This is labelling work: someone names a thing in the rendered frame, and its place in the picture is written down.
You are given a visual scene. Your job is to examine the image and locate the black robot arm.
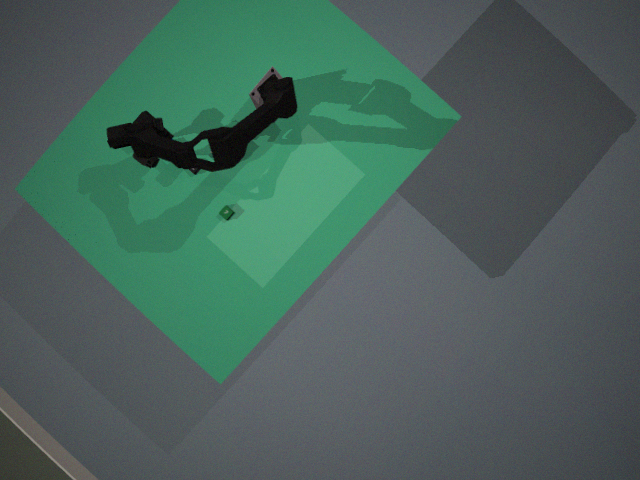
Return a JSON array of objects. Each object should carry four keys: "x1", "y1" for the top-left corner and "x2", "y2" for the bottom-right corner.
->
[{"x1": 106, "y1": 74, "x2": 297, "y2": 172}]

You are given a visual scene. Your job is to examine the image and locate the green block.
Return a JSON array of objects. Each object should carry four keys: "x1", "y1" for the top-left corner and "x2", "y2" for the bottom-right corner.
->
[{"x1": 219, "y1": 205, "x2": 234, "y2": 220}]

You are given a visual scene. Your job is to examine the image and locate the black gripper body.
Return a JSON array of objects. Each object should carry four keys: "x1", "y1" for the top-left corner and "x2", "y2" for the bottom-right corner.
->
[{"x1": 132, "y1": 111, "x2": 182, "y2": 168}]

